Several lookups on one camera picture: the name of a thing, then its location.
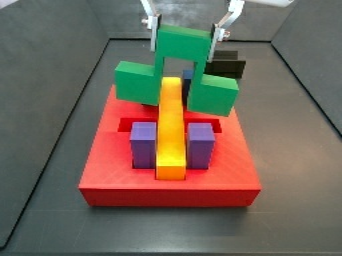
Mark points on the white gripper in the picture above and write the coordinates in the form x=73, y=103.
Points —
x=219, y=33

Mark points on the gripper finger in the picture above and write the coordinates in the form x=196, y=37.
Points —
x=151, y=21

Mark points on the green bridge-shaped block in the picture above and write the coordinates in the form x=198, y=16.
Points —
x=182, y=49

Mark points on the black angle fixture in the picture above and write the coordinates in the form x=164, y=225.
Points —
x=226, y=64

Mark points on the red base board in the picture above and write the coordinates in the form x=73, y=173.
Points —
x=112, y=183

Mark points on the yellow long bar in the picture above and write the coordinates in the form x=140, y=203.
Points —
x=170, y=143

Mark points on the blue post right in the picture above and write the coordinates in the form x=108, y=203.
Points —
x=186, y=83

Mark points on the blue post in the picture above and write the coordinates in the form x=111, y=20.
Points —
x=148, y=105
x=186, y=83

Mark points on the blue post left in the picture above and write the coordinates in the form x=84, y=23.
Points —
x=148, y=105

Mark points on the purple post right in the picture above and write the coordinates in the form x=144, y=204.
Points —
x=200, y=141

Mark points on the purple post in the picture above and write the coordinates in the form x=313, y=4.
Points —
x=200, y=141
x=143, y=144

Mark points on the purple post left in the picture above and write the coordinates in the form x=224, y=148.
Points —
x=143, y=144

